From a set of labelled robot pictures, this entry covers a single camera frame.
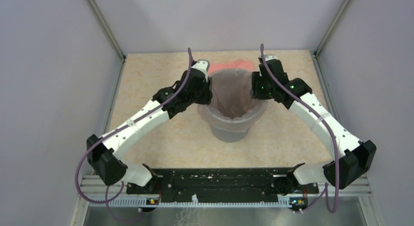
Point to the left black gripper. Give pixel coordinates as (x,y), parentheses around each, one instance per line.
(207,98)

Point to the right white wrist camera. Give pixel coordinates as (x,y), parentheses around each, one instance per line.
(272,63)

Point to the translucent pink trash bag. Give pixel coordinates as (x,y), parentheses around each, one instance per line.
(233,101)

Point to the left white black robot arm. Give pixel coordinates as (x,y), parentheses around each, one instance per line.
(106,152)

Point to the grey plastic trash bin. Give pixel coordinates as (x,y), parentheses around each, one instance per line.
(231,134)

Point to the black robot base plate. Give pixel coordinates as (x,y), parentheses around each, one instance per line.
(223,185)

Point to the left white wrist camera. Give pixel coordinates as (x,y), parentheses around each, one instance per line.
(201,65)

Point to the pink cloth towel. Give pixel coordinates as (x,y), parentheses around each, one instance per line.
(239,63)

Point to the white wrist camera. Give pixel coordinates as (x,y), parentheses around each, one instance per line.
(201,65)
(272,63)

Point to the white toothed cable strip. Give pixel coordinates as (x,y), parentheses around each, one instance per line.
(144,202)

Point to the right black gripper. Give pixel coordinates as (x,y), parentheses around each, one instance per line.
(256,78)

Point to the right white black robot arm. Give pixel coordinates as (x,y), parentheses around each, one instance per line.
(351,157)

